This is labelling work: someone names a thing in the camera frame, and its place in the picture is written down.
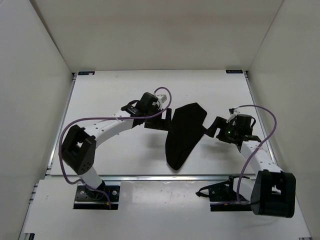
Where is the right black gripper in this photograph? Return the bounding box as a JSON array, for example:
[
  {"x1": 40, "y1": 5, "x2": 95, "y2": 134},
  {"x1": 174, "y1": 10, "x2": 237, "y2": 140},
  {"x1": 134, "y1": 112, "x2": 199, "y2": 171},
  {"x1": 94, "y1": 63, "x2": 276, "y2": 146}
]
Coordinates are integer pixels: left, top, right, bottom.
[{"x1": 204, "y1": 117, "x2": 239, "y2": 144}]

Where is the black skirt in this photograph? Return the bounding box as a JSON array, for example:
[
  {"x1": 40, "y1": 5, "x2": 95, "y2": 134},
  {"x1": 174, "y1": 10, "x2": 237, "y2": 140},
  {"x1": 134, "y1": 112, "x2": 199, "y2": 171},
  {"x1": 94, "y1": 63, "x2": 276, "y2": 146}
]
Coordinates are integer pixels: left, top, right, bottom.
[{"x1": 165, "y1": 102, "x2": 207, "y2": 171}]

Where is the blue corner label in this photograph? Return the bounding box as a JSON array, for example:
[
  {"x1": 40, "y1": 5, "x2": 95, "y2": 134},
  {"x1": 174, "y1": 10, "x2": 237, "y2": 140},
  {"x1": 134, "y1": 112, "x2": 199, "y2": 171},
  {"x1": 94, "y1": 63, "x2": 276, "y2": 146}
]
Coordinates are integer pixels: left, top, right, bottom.
[
  {"x1": 77, "y1": 71, "x2": 95, "y2": 76},
  {"x1": 225, "y1": 69, "x2": 243, "y2": 74}
]

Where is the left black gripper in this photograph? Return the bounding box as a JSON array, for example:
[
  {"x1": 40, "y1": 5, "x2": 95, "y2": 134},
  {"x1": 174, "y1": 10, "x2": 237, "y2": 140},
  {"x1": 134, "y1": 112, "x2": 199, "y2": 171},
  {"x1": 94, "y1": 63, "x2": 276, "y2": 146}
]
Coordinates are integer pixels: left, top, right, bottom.
[{"x1": 145, "y1": 106, "x2": 174, "y2": 131}]

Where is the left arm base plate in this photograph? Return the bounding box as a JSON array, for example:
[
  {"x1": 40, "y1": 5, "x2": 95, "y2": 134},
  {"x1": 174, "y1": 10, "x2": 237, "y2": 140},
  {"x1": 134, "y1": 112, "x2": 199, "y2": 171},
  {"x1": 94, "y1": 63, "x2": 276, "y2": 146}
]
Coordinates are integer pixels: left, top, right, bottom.
[{"x1": 73, "y1": 185, "x2": 121, "y2": 211}]

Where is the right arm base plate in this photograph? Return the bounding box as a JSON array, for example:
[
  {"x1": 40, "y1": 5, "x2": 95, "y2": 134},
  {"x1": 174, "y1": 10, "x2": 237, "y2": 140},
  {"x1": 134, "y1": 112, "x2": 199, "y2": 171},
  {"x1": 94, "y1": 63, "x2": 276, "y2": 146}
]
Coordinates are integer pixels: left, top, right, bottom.
[{"x1": 195, "y1": 175, "x2": 252, "y2": 212}]

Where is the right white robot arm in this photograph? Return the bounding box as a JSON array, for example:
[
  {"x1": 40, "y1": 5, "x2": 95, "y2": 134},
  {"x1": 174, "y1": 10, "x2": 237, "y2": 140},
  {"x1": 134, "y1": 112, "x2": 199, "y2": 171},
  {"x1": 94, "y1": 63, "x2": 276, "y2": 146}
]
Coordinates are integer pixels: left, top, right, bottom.
[{"x1": 197, "y1": 113, "x2": 296, "y2": 218}]

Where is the aluminium table rail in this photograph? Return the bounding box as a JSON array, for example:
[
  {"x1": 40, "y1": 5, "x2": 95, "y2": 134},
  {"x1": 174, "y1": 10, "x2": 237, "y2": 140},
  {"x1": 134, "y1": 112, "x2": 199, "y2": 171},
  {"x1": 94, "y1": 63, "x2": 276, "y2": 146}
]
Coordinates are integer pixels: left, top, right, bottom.
[{"x1": 100, "y1": 174, "x2": 229, "y2": 182}]

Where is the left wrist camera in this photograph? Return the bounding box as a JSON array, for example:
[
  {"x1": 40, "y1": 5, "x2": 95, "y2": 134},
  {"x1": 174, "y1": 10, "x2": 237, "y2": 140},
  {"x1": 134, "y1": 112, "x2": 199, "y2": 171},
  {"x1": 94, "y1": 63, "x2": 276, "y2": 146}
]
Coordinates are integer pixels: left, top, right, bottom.
[{"x1": 156, "y1": 94, "x2": 167, "y2": 104}]

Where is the right blue corner label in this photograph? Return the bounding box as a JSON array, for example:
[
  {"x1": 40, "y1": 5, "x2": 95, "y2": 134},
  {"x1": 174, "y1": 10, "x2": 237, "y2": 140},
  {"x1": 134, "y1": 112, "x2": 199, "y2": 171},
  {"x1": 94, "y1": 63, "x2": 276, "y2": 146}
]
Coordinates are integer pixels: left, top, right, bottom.
[{"x1": 225, "y1": 69, "x2": 243, "y2": 74}]

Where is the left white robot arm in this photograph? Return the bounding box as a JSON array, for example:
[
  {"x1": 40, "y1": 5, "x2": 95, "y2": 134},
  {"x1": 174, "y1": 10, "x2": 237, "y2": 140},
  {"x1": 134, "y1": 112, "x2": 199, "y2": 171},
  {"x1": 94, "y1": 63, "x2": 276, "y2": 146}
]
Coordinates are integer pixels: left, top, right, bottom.
[{"x1": 58, "y1": 92, "x2": 172, "y2": 199}]

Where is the left blue corner label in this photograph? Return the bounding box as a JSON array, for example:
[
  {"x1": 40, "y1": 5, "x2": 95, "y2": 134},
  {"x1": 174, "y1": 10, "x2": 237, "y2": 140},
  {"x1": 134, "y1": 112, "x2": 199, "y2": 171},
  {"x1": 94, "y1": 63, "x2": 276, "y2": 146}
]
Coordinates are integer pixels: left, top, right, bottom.
[{"x1": 77, "y1": 71, "x2": 95, "y2": 76}]

